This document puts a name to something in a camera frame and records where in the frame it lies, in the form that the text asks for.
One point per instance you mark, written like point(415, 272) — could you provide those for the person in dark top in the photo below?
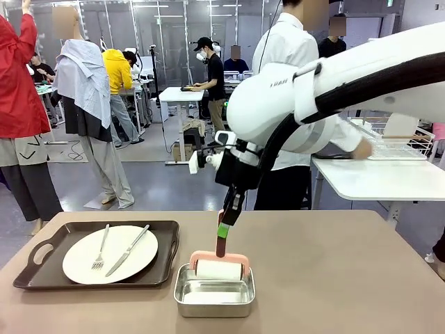
point(332, 47)

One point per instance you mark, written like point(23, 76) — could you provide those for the person in yellow hoodie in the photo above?
point(116, 73)

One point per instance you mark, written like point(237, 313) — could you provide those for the mannequin with striped shirt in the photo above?
point(83, 80)

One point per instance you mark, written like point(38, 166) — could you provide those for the person in black t-shirt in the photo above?
point(215, 76)

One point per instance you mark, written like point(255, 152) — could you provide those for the black tripod pole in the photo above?
point(153, 62)

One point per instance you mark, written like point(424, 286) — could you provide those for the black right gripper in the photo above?
point(238, 170)

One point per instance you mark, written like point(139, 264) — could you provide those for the person's right hand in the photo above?
point(363, 150)

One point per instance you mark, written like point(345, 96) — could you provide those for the rectangular steel tray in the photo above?
point(212, 309)

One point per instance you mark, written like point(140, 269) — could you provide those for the silver fork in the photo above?
point(98, 265)

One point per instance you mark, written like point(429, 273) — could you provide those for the mannequin with red jacket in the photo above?
point(17, 87)

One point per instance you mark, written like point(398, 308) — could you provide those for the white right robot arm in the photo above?
point(264, 104)

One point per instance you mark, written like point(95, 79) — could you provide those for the pink lint roller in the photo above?
point(217, 269)

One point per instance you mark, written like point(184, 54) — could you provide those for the person's right forearm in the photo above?
point(347, 137)

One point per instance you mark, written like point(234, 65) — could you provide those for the white background table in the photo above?
point(180, 94)

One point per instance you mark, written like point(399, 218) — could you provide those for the seated person in black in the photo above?
point(43, 71)

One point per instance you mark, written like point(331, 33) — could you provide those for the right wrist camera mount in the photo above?
point(194, 163)

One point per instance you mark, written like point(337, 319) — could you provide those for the white side table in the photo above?
point(382, 177)

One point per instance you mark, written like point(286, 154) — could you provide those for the seated person in dark shirt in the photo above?
point(236, 64)

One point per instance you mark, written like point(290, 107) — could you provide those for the person in white shirt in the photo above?
point(285, 52)

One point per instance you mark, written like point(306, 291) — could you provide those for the silver table knife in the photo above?
point(120, 262)

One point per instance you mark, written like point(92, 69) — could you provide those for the white background workbench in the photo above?
point(146, 83)

